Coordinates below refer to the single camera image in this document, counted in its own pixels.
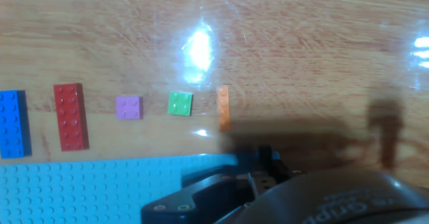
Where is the narrow orange Lego plate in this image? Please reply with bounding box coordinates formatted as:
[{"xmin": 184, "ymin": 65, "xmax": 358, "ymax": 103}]
[{"xmin": 217, "ymin": 85, "xmax": 232, "ymax": 132}]

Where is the long red Lego brick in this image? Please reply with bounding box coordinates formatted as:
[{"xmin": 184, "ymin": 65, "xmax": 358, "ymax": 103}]
[{"xmin": 53, "ymin": 82, "xmax": 90, "ymax": 152}]

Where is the gray Lego baseplate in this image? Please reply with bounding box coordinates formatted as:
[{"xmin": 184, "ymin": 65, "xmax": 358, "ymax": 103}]
[{"xmin": 0, "ymin": 152, "xmax": 281, "ymax": 224}]

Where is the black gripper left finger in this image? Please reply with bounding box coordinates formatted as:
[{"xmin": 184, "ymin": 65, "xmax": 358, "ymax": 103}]
[{"xmin": 140, "ymin": 170, "xmax": 278, "ymax": 224}]

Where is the small lime Lego plate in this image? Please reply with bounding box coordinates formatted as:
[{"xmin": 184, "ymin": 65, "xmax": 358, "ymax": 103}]
[{"xmin": 167, "ymin": 91, "xmax": 194, "ymax": 117}]

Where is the glossy wooden board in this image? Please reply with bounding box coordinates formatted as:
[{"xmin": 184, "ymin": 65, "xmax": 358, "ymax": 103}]
[{"xmin": 0, "ymin": 0, "xmax": 429, "ymax": 224}]

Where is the long blue Lego brick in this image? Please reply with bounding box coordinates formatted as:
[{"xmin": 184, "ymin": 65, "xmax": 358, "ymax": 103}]
[{"xmin": 0, "ymin": 89, "xmax": 33, "ymax": 160}]

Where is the small purple Lego plate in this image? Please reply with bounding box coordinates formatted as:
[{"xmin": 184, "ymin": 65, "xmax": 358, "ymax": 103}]
[{"xmin": 115, "ymin": 95, "xmax": 144, "ymax": 121}]

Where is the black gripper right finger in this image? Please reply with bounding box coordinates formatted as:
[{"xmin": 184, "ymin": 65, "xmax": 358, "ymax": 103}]
[{"xmin": 271, "ymin": 160, "xmax": 304, "ymax": 184}]

